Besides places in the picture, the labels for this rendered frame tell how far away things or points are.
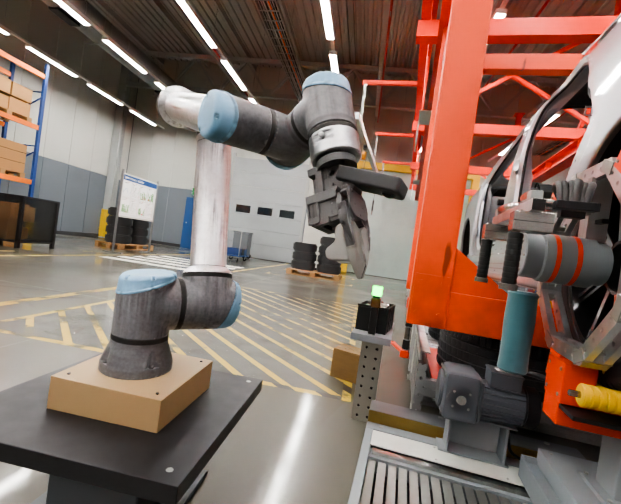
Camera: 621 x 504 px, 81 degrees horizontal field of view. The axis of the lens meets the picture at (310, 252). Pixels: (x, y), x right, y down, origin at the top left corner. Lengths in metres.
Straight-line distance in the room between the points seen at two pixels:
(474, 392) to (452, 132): 1.03
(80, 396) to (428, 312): 1.25
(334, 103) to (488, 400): 1.21
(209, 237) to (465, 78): 1.25
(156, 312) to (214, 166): 0.47
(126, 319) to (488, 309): 1.32
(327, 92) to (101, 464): 0.84
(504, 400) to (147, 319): 1.22
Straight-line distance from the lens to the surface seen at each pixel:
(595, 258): 1.23
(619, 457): 1.38
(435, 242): 1.64
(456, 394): 1.51
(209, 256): 1.14
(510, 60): 4.10
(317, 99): 0.69
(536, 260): 1.19
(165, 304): 1.07
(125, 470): 0.92
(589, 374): 1.27
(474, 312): 1.67
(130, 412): 1.05
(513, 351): 1.35
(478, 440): 1.76
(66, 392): 1.13
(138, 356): 1.09
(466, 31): 1.91
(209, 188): 1.18
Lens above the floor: 0.79
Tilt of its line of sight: 1 degrees down
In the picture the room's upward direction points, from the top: 8 degrees clockwise
